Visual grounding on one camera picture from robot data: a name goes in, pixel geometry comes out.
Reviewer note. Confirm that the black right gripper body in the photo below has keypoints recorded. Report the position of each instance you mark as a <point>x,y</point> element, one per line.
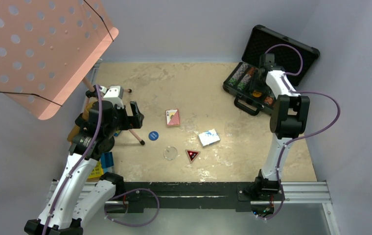
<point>258,84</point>

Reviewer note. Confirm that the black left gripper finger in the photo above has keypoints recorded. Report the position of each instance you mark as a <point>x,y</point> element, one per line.
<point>135,109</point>
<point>136,122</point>

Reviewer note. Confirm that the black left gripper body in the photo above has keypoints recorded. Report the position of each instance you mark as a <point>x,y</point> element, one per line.
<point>120,120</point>

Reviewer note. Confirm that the blue small blind button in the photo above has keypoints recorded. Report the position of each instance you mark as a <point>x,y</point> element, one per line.
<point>153,135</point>

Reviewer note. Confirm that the orange big blind button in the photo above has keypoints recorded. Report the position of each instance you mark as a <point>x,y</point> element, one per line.
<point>257,94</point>

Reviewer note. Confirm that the red playing card deck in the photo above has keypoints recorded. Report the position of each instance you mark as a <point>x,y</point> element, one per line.
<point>172,117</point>

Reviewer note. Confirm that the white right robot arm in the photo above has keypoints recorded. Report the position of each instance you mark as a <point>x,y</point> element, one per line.
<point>287,122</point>

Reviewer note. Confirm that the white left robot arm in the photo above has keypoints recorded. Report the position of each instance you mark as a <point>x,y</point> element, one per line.
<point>66,213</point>

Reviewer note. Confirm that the left inner chip row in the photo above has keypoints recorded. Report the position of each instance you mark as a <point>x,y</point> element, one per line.
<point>245,79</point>

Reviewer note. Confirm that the chip row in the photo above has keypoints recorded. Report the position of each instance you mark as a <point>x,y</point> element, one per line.
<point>238,73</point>
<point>269,100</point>
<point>245,79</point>

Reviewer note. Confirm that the black poker chip case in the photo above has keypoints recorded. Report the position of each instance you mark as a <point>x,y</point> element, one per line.
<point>266,50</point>

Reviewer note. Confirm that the left outer chip row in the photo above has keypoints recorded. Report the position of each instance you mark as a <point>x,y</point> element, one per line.
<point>238,73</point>

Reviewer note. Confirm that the right outer chip row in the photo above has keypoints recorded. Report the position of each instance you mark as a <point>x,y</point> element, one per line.
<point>269,100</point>

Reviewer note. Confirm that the blue toy brick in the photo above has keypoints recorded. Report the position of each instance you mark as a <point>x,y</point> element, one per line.
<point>107,160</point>

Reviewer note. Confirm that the clear round dealer button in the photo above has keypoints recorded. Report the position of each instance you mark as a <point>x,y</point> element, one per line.
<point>170,153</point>

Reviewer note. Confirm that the yellow toy brick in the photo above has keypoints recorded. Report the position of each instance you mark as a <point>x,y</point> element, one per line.
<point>97,171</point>

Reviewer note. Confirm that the triangular all in button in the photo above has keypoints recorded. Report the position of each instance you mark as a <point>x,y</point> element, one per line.
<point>192,155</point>

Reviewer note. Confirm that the blue playing card deck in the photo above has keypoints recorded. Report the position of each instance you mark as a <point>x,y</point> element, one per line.
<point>208,137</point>

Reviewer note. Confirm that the pink music stand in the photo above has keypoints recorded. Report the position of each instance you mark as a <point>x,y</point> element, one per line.
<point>47,48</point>

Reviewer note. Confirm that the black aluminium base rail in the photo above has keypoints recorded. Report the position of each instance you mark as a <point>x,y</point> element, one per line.
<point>218,195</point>

